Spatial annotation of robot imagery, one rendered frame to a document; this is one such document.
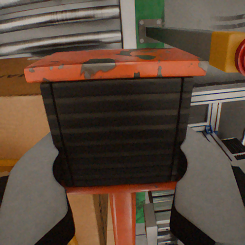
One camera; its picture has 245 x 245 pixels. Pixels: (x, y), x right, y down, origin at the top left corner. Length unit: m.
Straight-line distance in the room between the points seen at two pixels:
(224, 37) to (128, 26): 0.42
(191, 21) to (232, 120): 0.74
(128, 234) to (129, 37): 0.63
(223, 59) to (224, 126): 1.14
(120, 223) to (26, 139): 0.20
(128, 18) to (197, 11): 0.77
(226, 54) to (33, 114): 0.33
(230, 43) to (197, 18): 1.06
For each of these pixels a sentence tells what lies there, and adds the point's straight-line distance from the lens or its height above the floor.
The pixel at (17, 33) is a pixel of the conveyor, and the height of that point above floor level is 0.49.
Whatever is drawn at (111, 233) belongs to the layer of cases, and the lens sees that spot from 1.55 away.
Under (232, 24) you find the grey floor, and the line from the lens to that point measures 1.53.
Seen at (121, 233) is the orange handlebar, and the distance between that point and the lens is 0.20.
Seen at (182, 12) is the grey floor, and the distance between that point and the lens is 1.38.
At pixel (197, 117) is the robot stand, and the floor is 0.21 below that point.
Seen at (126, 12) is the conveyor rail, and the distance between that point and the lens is 0.72.
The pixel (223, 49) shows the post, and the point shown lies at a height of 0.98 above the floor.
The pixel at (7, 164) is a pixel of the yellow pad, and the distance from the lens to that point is 0.34.
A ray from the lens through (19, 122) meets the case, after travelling 0.31.
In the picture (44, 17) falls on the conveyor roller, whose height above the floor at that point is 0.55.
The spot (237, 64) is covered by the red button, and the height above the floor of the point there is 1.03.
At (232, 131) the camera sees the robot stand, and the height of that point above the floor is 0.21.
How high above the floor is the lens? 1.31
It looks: 61 degrees down
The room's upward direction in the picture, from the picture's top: 175 degrees clockwise
